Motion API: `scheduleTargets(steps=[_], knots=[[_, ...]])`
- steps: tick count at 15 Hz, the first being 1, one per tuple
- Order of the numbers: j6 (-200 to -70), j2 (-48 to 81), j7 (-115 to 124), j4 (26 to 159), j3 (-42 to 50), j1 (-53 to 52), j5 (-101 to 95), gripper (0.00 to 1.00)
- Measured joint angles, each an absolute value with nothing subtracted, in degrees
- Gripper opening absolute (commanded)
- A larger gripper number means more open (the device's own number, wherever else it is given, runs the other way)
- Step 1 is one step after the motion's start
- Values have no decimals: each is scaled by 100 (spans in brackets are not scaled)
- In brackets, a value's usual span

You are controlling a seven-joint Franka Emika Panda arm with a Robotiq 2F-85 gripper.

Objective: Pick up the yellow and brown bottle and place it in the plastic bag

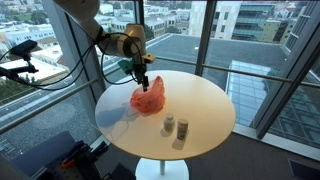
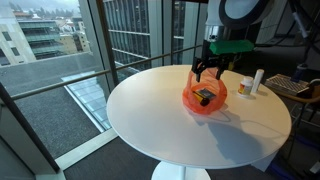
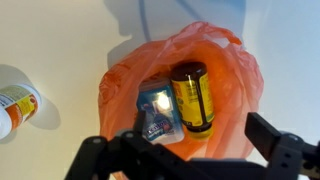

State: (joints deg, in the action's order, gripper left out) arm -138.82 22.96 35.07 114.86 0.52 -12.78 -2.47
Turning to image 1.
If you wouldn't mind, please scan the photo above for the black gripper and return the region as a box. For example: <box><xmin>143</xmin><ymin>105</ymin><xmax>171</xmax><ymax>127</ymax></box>
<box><xmin>133</xmin><ymin>54</ymin><xmax>150</xmax><ymax>92</ymax></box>

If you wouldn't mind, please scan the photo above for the orange plastic bag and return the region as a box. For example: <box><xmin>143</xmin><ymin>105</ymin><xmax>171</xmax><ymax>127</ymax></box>
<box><xmin>129</xmin><ymin>75</ymin><xmax>167</xmax><ymax>115</ymax></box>

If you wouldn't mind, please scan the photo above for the white labelled pill bottle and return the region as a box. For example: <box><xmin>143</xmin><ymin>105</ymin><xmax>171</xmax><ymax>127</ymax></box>
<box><xmin>176</xmin><ymin>118</ymin><xmax>190</xmax><ymax>141</ymax></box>

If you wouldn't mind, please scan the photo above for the dark window mullion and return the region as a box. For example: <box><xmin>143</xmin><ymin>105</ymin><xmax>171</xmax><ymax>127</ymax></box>
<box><xmin>194</xmin><ymin>0</ymin><xmax>218</xmax><ymax>77</ymax></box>

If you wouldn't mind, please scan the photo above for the pale window pillar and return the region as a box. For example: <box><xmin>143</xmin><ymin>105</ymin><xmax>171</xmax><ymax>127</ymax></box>
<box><xmin>39</xmin><ymin>0</ymin><xmax>107</xmax><ymax>101</ymax></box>

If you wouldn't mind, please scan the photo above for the white round table base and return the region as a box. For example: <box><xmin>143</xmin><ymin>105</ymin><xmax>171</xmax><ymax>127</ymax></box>
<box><xmin>134</xmin><ymin>157</ymin><xmax>190</xmax><ymax>180</ymax></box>

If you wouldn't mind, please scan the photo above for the black bulky object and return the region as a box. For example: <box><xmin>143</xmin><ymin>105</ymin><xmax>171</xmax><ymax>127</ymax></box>
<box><xmin>103</xmin><ymin>162</ymin><xmax>137</xmax><ymax>180</ymax></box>

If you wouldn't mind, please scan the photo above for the metal window railing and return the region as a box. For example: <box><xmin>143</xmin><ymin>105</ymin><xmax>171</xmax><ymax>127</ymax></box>
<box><xmin>155</xmin><ymin>55</ymin><xmax>320</xmax><ymax>89</ymax></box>
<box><xmin>0</xmin><ymin>78</ymin><xmax>98</xmax><ymax>135</ymax></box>

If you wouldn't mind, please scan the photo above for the yellow mount piece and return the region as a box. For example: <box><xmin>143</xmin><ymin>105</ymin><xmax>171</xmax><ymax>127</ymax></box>
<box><xmin>141</xmin><ymin>53</ymin><xmax>157</xmax><ymax>64</ymax></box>

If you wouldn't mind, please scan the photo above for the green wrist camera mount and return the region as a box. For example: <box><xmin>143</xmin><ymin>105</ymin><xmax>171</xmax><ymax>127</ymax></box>
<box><xmin>117</xmin><ymin>58</ymin><xmax>136</xmax><ymax>76</ymax></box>

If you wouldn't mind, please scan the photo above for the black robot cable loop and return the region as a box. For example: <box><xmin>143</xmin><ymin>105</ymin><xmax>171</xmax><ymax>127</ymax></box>
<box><xmin>99</xmin><ymin>31</ymin><xmax>145</xmax><ymax>86</ymax></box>

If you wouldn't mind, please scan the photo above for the black camera cable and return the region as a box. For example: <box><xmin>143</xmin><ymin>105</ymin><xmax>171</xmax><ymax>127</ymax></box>
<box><xmin>0</xmin><ymin>43</ymin><xmax>98</xmax><ymax>92</ymax></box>

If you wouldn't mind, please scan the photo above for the black exterior camera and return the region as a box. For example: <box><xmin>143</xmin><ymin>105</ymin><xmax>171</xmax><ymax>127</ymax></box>
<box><xmin>8</xmin><ymin>39</ymin><xmax>39</xmax><ymax>58</ymax></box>

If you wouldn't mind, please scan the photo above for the dark slanted window post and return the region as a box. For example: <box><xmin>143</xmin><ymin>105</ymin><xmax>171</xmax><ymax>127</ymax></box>
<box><xmin>253</xmin><ymin>23</ymin><xmax>320</xmax><ymax>139</ymax></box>

